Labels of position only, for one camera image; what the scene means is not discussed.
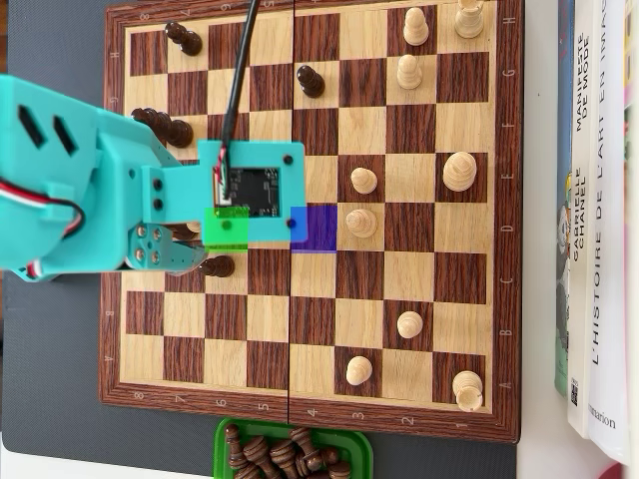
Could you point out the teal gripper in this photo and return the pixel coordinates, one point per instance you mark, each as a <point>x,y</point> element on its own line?
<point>148,247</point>

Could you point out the dark wooden bishop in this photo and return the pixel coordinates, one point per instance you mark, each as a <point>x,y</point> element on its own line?
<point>255,451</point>
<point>179,232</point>

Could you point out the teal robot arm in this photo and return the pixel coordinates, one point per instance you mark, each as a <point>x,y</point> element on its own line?
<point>50,164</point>

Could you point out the dark wooden chess piece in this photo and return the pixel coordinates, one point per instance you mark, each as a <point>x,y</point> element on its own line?
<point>283,456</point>
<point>232,444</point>
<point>302,441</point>

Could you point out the dark wooden pawn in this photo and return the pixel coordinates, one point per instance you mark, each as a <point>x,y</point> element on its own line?
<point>339,469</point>
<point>322,458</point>
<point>219,266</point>
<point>310,82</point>
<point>187,40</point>

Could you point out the wooden chessboard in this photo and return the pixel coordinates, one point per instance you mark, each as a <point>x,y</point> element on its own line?
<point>224,319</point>

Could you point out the dark grey mat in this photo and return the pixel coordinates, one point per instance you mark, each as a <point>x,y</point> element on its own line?
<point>50,349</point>

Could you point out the light pawn centre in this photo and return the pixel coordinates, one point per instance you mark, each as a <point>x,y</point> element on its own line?
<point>360,223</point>

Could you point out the light wooden pawn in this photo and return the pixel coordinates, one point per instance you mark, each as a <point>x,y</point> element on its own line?
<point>409,324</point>
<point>358,370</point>
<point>409,72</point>
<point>415,27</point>
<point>363,180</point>

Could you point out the green plastic tray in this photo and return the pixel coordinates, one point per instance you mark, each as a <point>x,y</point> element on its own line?
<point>360,444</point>

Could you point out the light wooden king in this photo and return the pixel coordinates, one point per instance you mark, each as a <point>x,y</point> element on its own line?
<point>459,171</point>

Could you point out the light wooden rook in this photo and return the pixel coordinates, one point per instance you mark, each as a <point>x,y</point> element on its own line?
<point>469,20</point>
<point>467,390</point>

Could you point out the white Gabrielle Chanel book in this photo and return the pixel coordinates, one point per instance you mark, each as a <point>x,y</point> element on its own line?
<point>579,299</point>

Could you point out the illustrated blue green book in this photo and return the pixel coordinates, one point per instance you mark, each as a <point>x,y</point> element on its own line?
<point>563,125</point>

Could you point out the white book coloured marks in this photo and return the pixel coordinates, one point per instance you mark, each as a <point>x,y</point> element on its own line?
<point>633,199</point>

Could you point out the red object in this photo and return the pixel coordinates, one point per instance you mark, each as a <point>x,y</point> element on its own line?
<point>616,472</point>

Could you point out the teal camera mount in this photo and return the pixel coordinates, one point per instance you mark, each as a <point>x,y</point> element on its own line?
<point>175,194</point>

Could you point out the black camera circuit board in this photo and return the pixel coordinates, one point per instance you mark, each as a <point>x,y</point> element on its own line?
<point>254,192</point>

